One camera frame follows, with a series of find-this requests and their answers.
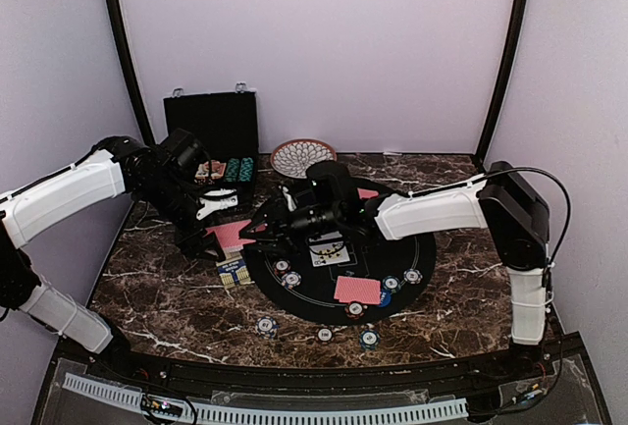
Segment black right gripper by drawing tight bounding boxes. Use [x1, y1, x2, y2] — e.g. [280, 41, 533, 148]
[240, 197, 342, 255]

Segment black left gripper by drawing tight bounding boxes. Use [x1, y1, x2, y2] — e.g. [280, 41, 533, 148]
[136, 174, 225, 261]

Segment red playing card deck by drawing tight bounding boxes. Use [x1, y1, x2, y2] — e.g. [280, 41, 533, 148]
[207, 220, 253, 252]

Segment red card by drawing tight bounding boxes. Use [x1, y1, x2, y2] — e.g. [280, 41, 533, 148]
[358, 188, 379, 199]

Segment red cards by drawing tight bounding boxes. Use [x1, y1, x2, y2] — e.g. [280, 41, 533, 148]
[334, 276, 381, 305]

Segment blue tan chip stack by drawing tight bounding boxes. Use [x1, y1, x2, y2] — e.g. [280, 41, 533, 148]
[255, 316, 279, 339]

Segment brown white chip stack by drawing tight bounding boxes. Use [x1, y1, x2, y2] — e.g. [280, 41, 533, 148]
[316, 328, 333, 343]

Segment blue small blind button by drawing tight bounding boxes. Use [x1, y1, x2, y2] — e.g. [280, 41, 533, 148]
[379, 291, 392, 308]

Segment blue green chip stack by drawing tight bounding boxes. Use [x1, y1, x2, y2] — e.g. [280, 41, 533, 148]
[358, 329, 381, 350]

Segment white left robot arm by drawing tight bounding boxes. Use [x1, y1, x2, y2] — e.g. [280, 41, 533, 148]
[1, 130, 239, 382]

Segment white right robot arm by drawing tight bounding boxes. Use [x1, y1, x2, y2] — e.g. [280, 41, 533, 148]
[241, 161, 551, 380]

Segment cards in case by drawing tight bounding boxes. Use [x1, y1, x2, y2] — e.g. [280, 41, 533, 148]
[195, 160, 227, 182]

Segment green chip row left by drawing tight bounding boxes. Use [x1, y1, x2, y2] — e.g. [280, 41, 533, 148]
[224, 158, 240, 183]

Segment green chip row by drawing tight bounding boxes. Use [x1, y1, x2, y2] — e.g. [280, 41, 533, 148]
[237, 157, 255, 183]
[224, 158, 240, 183]

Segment green chip row right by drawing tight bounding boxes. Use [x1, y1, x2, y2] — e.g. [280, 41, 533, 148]
[237, 157, 255, 183]

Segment patterned ceramic plate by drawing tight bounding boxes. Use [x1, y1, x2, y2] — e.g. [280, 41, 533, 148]
[270, 138, 337, 179]

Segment black poker chip case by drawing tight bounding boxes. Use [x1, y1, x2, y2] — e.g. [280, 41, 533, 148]
[163, 91, 259, 203]

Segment round black poker mat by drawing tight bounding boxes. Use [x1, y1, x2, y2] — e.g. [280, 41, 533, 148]
[243, 175, 438, 326]

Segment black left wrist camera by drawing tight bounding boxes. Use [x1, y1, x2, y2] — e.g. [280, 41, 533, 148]
[158, 129, 210, 175]

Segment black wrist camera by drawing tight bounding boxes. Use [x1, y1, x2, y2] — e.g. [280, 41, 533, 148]
[306, 160, 358, 204]
[158, 129, 210, 175]

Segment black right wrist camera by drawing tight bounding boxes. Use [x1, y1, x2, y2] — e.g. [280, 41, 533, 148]
[306, 160, 358, 204]

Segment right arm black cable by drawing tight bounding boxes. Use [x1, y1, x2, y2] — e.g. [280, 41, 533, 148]
[406, 165, 571, 289]

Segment black corner frame post right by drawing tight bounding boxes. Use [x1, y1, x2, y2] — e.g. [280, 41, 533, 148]
[472, 0, 527, 170]

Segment black corner frame post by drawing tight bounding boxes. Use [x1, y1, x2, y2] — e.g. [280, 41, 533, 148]
[472, 0, 527, 170]
[105, 0, 155, 145]

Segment white cable tray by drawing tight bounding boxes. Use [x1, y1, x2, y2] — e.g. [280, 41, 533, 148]
[62, 373, 469, 424]

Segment black corner frame post left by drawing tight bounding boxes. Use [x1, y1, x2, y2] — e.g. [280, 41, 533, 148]
[105, 0, 155, 145]

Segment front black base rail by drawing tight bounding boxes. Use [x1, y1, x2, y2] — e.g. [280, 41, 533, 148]
[100, 333, 583, 397]

